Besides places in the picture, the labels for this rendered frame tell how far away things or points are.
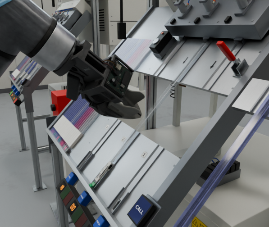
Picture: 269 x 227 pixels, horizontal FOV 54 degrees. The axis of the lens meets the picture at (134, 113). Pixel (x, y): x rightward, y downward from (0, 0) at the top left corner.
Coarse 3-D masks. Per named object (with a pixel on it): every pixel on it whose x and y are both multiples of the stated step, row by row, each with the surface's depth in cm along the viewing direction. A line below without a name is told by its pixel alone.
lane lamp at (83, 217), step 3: (81, 216) 67; (84, 216) 66; (78, 219) 67; (81, 219) 66; (84, 219) 66; (78, 222) 66; (81, 222) 66; (84, 222) 65; (75, 225) 66; (78, 225) 66; (81, 225) 65
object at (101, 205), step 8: (48, 128) 107; (56, 144) 92; (64, 152) 85; (72, 160) 82; (72, 168) 77; (80, 176) 72; (88, 184) 68; (88, 192) 66; (96, 192) 67; (96, 200) 62; (104, 208) 59; (112, 216) 57; (112, 224) 55; (120, 224) 56
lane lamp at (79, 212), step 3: (78, 207) 70; (78, 210) 69; (81, 210) 68; (75, 213) 69; (78, 213) 68; (81, 213) 68; (72, 216) 69; (75, 216) 68; (78, 216) 68; (72, 219) 68; (75, 219) 68
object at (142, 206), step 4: (140, 200) 51; (144, 200) 50; (136, 204) 51; (140, 204) 50; (144, 204) 50; (148, 204) 49; (132, 208) 51; (136, 208) 50; (140, 208) 50; (144, 208) 49; (148, 208) 49; (132, 212) 50; (136, 212) 50; (140, 212) 49; (144, 212) 49; (132, 216) 50; (136, 216) 49; (140, 216) 49; (136, 220) 49
